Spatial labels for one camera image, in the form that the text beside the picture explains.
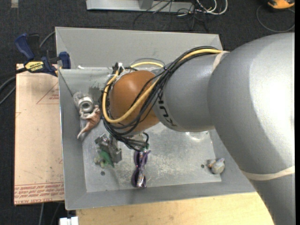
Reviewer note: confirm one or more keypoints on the green toy dinosaur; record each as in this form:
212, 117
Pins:
107, 159

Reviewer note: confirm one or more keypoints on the tan toy dinosaur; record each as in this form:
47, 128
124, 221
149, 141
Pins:
92, 122

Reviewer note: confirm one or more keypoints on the grey metal bin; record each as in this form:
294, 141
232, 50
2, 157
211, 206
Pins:
178, 158

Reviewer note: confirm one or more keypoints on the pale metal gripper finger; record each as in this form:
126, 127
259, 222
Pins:
117, 155
104, 141

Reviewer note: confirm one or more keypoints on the black cylinder on white bracket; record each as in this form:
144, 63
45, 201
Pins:
116, 67

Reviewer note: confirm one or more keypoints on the brown cardboard board, red print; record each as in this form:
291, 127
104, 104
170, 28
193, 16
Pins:
37, 135

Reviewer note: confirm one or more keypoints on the grey toy bird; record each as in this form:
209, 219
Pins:
218, 166

